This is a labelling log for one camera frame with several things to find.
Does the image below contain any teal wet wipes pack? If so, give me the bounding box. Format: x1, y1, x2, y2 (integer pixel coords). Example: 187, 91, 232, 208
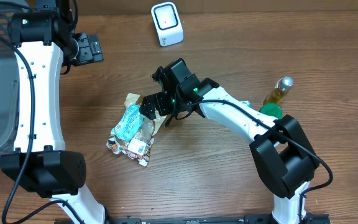
111, 104, 145, 141

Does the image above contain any brown Pantree snack bag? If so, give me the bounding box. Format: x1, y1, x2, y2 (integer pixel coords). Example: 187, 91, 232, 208
106, 93, 166, 167

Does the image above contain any green lid white jar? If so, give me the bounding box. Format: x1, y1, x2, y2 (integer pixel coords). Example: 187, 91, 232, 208
259, 103, 283, 119

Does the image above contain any yellow oil bottle silver cap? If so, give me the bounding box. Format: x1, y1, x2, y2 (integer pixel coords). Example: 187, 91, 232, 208
263, 76, 293, 105

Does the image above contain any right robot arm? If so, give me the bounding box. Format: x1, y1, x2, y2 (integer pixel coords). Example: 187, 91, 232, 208
139, 58, 319, 223

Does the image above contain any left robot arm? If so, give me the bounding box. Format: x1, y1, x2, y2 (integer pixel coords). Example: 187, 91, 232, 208
0, 1, 110, 223

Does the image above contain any white barcode scanner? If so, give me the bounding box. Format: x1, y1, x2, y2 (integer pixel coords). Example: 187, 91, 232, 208
150, 1, 184, 47

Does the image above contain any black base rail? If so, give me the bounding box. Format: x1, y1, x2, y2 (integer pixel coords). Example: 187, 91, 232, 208
54, 213, 331, 224

